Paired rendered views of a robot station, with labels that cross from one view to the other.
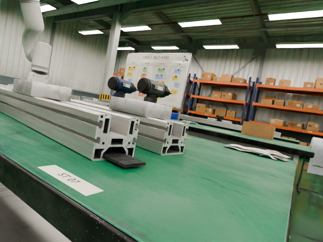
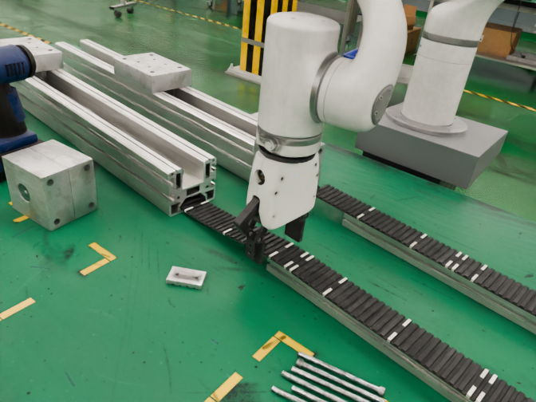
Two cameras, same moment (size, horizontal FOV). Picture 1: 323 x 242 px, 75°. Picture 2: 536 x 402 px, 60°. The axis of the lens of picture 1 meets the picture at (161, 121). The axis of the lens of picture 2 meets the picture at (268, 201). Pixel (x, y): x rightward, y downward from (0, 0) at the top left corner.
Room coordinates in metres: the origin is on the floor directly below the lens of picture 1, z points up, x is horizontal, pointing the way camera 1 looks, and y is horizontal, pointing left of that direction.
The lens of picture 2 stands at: (1.75, 0.71, 1.23)
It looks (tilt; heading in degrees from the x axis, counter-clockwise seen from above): 31 degrees down; 181
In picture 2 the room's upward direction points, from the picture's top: 7 degrees clockwise
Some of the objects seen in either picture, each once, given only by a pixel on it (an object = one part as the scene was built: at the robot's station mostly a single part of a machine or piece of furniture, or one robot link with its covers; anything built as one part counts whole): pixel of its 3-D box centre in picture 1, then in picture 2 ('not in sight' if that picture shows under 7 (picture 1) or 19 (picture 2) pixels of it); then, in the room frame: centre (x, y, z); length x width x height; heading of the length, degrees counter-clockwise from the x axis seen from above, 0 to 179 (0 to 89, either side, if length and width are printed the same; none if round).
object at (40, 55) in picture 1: (41, 54); (300, 74); (1.19, 0.72, 1.07); 0.09 x 0.08 x 0.13; 59
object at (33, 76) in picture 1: (38, 80); (283, 178); (1.19, 0.72, 0.93); 0.10 x 0.07 x 0.11; 140
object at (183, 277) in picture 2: not in sight; (187, 277); (1.25, 0.60, 0.78); 0.05 x 0.03 x 0.01; 86
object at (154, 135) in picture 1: (92, 115); (78, 112); (0.81, 0.26, 0.82); 0.80 x 0.10 x 0.09; 50
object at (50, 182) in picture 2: (93, 109); (58, 180); (1.10, 0.36, 0.83); 0.11 x 0.10 x 0.10; 151
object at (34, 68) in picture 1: (40, 69); (287, 136); (1.19, 0.72, 0.99); 0.09 x 0.08 x 0.03; 140
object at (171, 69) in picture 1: (149, 102); not in sight; (4.17, 0.30, 0.97); 1.50 x 0.50 x 1.95; 57
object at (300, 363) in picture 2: not in sight; (339, 381); (1.39, 0.81, 0.78); 0.11 x 0.01 x 0.01; 68
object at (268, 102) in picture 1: (287, 115); not in sight; (8.92, -5.14, 1.59); 2.83 x 0.98 x 3.17; 57
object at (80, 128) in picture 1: (38, 109); (152, 96); (0.66, 0.38, 0.82); 0.80 x 0.10 x 0.09; 50
